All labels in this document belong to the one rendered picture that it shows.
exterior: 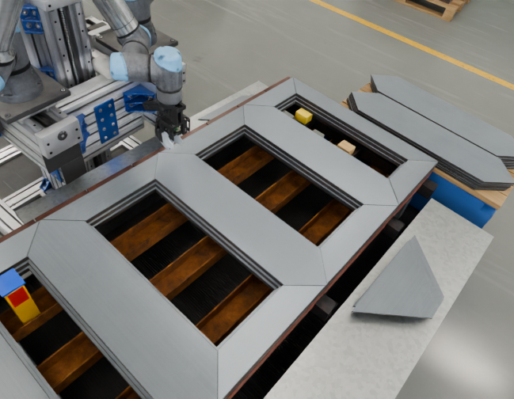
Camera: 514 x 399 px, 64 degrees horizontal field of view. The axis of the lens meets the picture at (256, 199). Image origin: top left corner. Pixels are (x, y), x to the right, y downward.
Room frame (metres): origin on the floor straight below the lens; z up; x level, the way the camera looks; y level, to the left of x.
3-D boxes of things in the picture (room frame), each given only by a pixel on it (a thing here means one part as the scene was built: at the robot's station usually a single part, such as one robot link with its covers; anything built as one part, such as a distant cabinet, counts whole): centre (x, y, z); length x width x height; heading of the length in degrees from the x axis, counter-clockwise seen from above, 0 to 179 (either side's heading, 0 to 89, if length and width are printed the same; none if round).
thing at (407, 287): (0.74, -0.54, 0.77); 0.45 x 0.20 x 0.04; 146
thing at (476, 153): (1.56, -0.71, 0.82); 0.80 x 0.40 x 0.06; 56
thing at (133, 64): (1.01, 0.41, 1.23); 0.11 x 0.11 x 0.08; 12
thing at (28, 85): (1.04, 0.82, 1.09); 0.15 x 0.15 x 0.10
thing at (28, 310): (0.46, 0.59, 0.78); 0.05 x 0.05 x 0.19; 56
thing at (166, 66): (1.01, 0.31, 1.23); 0.09 x 0.08 x 0.11; 102
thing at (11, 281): (0.46, 0.59, 0.88); 0.06 x 0.06 x 0.02; 56
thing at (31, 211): (1.30, 0.38, 0.67); 1.30 x 0.20 x 0.03; 146
